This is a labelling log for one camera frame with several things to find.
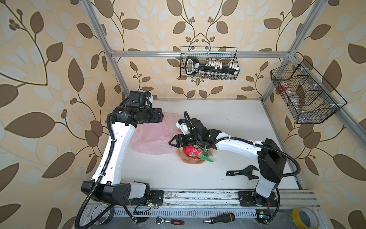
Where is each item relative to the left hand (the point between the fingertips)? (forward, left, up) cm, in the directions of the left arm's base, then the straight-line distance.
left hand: (157, 114), depth 71 cm
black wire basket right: (+10, -79, +4) cm, 80 cm away
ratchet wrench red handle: (-42, -3, -30) cm, 51 cm away
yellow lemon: (-8, -12, -21) cm, 26 cm away
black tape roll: (-42, +21, -26) cm, 54 cm away
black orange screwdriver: (-40, -35, -29) cm, 60 cm away
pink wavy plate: (-12, -15, -28) cm, 34 cm away
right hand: (-8, -7, -14) cm, 18 cm away
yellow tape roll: (-38, -75, -31) cm, 90 cm away
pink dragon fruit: (-9, -21, -22) cm, 32 cm away
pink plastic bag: (+1, +7, -25) cm, 26 cm away
